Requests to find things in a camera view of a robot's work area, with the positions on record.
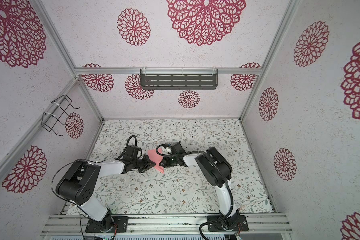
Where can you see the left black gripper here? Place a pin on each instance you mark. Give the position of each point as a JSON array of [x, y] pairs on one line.
[[148, 164]]

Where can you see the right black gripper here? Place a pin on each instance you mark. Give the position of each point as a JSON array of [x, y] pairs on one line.
[[166, 164]]

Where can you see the pink square paper sheet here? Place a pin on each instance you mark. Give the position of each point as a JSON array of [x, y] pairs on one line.
[[157, 159]]

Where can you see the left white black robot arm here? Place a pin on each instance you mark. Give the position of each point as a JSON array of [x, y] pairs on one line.
[[78, 183]]

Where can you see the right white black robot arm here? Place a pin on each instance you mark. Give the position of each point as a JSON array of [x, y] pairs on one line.
[[217, 171]]

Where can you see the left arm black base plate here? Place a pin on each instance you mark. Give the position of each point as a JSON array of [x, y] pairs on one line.
[[107, 225]]

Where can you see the dark grey slotted wall shelf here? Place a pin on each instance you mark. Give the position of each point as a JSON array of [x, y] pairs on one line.
[[179, 80]]

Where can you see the aluminium front rail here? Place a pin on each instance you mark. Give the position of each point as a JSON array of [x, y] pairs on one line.
[[169, 224]]

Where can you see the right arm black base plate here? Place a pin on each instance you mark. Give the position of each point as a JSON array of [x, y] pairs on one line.
[[240, 225]]

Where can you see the black wire wall rack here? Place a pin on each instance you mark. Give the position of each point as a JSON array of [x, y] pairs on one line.
[[52, 118]]

